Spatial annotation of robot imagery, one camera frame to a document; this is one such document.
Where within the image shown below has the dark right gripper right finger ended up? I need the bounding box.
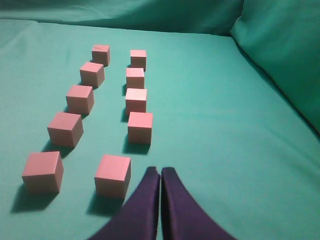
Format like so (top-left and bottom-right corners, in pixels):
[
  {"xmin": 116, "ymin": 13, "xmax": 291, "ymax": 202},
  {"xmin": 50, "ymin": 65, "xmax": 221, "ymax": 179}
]
[{"xmin": 161, "ymin": 167, "xmax": 234, "ymax": 240}]

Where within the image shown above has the pink cube moved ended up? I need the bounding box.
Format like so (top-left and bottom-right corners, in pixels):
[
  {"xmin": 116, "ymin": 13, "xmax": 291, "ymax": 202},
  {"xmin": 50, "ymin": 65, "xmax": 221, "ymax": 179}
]
[
  {"xmin": 21, "ymin": 151, "xmax": 64, "ymax": 194},
  {"xmin": 65, "ymin": 85, "xmax": 95, "ymax": 115},
  {"xmin": 79, "ymin": 62, "xmax": 105, "ymax": 88},
  {"xmin": 127, "ymin": 111, "xmax": 153, "ymax": 145},
  {"xmin": 125, "ymin": 88, "xmax": 148, "ymax": 116},
  {"xmin": 94, "ymin": 154, "xmax": 132, "ymax": 199},
  {"xmin": 126, "ymin": 67, "xmax": 145, "ymax": 89},
  {"xmin": 47, "ymin": 112, "xmax": 84, "ymax": 148}
]

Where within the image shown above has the pink cube far left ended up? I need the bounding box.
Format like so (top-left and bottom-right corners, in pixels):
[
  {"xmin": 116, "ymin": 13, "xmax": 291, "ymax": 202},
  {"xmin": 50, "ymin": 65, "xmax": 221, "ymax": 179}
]
[{"xmin": 130, "ymin": 49, "xmax": 147, "ymax": 72}]

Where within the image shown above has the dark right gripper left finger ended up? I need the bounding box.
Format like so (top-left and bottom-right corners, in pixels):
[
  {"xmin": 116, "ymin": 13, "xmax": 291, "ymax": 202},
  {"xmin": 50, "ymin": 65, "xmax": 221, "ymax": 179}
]
[{"xmin": 90, "ymin": 166, "xmax": 160, "ymax": 240}]

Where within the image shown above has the pink cube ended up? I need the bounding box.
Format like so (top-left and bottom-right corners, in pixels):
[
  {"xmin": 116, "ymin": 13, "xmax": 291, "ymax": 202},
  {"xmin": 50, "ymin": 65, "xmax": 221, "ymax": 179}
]
[
  {"xmin": 130, "ymin": 49, "xmax": 147, "ymax": 72},
  {"xmin": 91, "ymin": 44, "xmax": 110, "ymax": 67}
]

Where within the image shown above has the green cloth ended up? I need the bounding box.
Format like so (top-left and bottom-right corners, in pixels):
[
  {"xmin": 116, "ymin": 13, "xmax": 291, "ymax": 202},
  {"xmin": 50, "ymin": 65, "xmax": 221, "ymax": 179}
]
[{"xmin": 0, "ymin": 0, "xmax": 320, "ymax": 240}]

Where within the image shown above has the pink cube far right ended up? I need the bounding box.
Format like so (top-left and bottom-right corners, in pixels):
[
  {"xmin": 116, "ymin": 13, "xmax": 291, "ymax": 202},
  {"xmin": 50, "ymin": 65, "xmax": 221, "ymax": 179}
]
[{"xmin": 91, "ymin": 44, "xmax": 110, "ymax": 67}]

